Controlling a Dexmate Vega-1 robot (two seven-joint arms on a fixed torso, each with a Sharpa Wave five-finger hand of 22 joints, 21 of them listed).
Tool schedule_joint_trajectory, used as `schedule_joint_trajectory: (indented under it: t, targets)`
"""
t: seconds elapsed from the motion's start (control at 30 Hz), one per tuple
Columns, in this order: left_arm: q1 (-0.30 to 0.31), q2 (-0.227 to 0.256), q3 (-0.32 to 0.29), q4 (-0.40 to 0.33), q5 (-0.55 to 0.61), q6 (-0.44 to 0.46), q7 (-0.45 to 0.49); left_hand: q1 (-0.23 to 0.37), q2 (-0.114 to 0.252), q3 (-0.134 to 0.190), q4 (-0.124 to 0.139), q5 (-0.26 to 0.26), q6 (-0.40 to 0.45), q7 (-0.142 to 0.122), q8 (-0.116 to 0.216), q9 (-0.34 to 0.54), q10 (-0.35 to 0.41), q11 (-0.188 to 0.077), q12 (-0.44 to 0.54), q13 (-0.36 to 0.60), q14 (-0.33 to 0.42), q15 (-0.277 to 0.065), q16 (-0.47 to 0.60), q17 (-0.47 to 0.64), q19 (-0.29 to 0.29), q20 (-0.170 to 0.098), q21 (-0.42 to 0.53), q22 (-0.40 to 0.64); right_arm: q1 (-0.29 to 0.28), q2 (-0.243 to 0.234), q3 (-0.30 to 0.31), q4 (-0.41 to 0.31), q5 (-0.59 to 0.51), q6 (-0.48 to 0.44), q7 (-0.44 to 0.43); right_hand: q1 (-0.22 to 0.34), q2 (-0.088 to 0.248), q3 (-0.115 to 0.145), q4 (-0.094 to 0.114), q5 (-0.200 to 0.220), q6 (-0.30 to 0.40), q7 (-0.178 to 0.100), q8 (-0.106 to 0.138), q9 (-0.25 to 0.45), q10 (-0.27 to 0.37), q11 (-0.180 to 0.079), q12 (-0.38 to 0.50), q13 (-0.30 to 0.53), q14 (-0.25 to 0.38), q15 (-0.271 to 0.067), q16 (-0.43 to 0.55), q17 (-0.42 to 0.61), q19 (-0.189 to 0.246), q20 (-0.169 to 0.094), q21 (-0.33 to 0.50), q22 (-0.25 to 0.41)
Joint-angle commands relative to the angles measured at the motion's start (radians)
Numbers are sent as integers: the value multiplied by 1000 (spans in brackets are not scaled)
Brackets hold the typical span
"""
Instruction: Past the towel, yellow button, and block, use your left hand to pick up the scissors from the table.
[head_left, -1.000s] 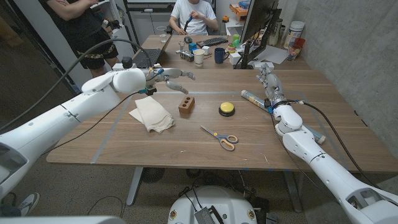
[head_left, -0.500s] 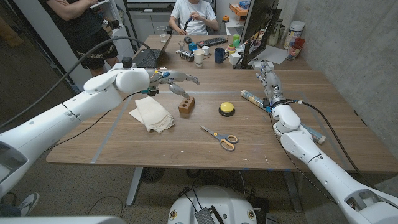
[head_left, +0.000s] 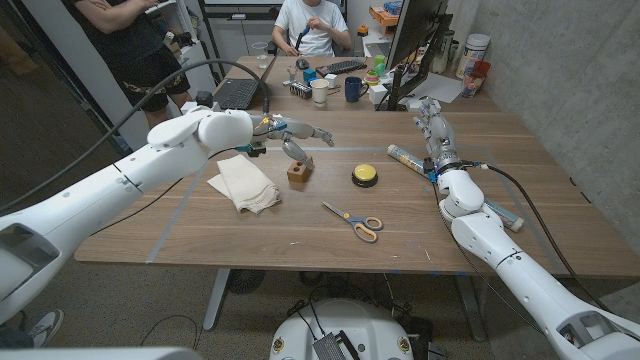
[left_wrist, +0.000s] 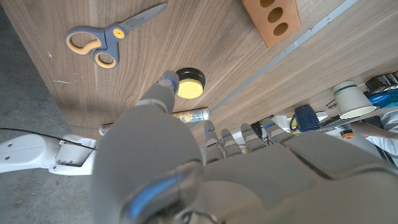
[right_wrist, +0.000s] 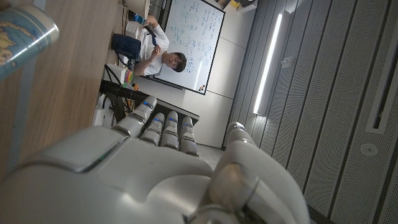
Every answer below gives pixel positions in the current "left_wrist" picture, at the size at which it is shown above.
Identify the white paper cup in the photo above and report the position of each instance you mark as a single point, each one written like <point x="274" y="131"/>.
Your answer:
<point x="351" y="99"/>

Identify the brown perforated brick block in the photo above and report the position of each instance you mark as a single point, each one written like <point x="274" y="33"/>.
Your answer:
<point x="264" y="26"/>

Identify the grey and yellow scissors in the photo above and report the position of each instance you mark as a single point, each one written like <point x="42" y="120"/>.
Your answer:
<point x="109" y="37"/>

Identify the black keyboard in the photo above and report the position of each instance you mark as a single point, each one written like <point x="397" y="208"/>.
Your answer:
<point x="334" y="124"/>

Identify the black striped box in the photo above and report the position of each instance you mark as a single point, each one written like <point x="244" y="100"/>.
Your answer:
<point x="384" y="81"/>

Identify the dark blue mug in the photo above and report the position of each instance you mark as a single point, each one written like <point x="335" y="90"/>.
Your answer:
<point x="306" y="118"/>

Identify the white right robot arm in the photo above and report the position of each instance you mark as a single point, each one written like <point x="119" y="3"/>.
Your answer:
<point x="28" y="154"/>

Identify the blue cube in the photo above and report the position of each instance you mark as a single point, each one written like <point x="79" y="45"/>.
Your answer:
<point x="379" y="99"/>

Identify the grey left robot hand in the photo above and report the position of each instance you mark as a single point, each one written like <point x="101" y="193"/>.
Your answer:
<point x="248" y="186"/>

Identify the person in white t-shirt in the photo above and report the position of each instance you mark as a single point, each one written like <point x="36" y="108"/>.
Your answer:
<point x="373" y="130"/>

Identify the yellow push button black base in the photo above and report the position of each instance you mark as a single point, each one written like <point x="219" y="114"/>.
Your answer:
<point x="189" y="88"/>

